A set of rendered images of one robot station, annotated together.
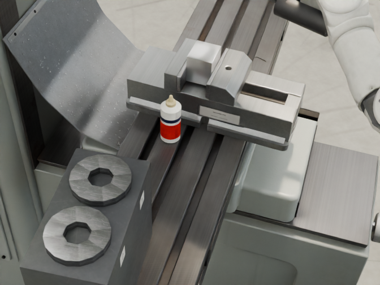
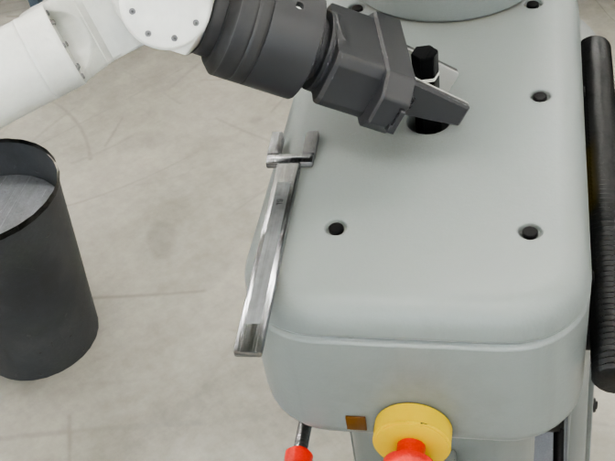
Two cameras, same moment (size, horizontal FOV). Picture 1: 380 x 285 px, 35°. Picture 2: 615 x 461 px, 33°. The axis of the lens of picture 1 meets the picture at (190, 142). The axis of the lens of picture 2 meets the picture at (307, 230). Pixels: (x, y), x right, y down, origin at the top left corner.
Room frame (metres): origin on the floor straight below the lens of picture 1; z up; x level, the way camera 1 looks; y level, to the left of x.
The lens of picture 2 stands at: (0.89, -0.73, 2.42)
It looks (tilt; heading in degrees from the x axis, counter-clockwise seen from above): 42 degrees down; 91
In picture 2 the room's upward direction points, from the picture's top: 9 degrees counter-clockwise
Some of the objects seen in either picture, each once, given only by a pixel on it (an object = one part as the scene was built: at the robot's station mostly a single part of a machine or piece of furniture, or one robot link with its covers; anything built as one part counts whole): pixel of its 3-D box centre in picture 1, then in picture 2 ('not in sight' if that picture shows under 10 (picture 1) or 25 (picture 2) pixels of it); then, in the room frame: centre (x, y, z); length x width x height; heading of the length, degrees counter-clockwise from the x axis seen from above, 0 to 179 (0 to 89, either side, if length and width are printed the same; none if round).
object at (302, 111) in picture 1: (309, 114); not in sight; (0.89, -0.23, 0.95); 0.04 x 0.02 x 0.02; 72
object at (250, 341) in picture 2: not in sight; (274, 231); (0.85, -0.14, 1.89); 0.24 x 0.04 x 0.01; 77
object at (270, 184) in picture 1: (202, 137); not in sight; (0.99, -0.03, 0.76); 0.50 x 0.35 x 0.12; 75
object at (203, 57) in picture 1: (203, 63); not in sight; (0.96, -0.02, 1.01); 0.06 x 0.05 x 0.06; 162
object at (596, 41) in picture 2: not in sight; (598, 186); (1.14, -0.03, 1.79); 0.45 x 0.04 x 0.04; 75
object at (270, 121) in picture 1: (216, 86); not in sight; (0.95, -0.05, 0.96); 0.35 x 0.15 x 0.11; 72
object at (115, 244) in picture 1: (95, 245); not in sight; (0.52, 0.13, 1.00); 0.22 x 0.12 x 0.20; 170
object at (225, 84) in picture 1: (229, 76); not in sight; (0.94, -0.07, 0.99); 0.12 x 0.06 x 0.04; 162
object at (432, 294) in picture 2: not in sight; (433, 180); (1.00, -0.01, 1.81); 0.47 x 0.26 x 0.16; 75
